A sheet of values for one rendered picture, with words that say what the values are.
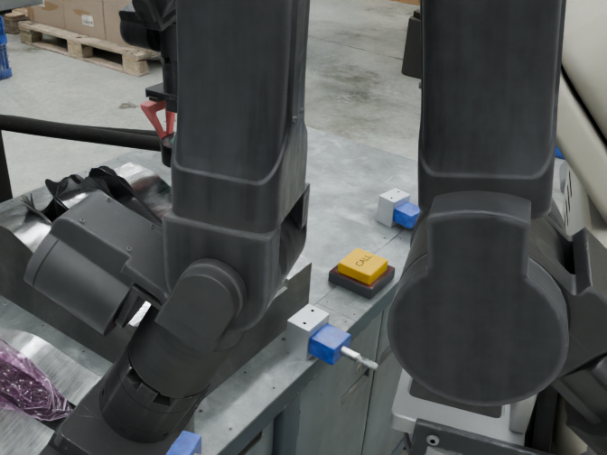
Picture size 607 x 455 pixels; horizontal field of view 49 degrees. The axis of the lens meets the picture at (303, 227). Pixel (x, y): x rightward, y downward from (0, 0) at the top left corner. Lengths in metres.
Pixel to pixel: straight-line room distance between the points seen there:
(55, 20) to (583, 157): 4.97
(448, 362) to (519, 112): 0.11
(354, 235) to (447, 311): 0.93
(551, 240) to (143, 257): 0.22
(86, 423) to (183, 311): 0.14
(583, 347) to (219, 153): 0.18
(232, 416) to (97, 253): 0.49
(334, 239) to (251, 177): 0.90
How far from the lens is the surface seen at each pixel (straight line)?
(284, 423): 1.08
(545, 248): 0.32
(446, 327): 0.30
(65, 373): 0.83
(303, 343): 0.92
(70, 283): 0.41
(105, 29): 4.90
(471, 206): 0.27
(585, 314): 0.31
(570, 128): 0.43
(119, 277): 0.40
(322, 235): 1.21
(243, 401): 0.88
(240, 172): 0.31
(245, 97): 0.31
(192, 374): 0.41
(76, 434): 0.46
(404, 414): 0.54
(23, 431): 0.78
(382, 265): 1.08
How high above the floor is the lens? 1.42
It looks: 30 degrees down
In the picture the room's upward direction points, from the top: 4 degrees clockwise
